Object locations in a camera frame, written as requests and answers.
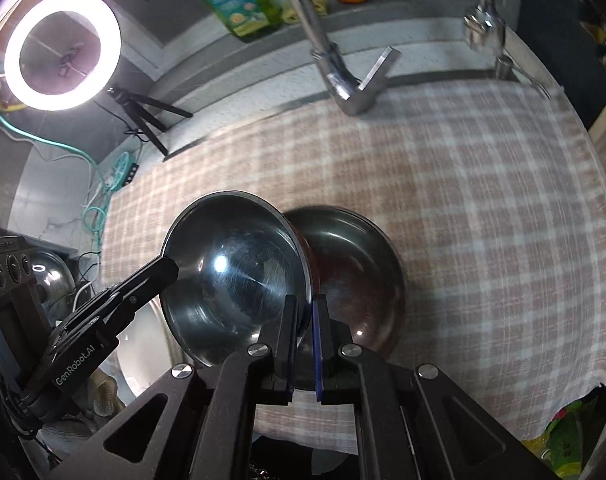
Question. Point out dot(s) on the person's left hand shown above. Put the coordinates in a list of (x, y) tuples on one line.
[(103, 392)]

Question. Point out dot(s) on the red pot steel inside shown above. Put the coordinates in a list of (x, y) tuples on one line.
[(223, 280)]

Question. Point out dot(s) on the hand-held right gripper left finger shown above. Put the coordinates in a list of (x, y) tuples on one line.
[(295, 335)]

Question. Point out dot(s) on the colourful plastic bag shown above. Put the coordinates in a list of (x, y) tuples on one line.
[(568, 430)]

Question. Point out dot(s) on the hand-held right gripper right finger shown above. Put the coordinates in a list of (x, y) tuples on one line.
[(317, 340)]

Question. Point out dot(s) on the black tripod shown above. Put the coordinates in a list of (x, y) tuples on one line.
[(128, 102)]

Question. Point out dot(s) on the steel bowl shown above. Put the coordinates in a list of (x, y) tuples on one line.
[(353, 270)]

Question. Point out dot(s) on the steel pull-out sprayer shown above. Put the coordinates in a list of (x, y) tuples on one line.
[(483, 20)]

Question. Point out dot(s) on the steel pot lid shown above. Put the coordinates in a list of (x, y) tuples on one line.
[(53, 275)]

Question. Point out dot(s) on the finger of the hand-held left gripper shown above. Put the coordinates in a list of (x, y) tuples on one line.
[(143, 285)]

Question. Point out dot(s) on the steel faucet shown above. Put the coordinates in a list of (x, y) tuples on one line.
[(323, 55)]

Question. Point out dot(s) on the yellow sponge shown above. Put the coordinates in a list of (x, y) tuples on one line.
[(318, 2)]

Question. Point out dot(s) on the beige plaid cloth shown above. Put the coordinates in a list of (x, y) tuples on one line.
[(483, 235)]

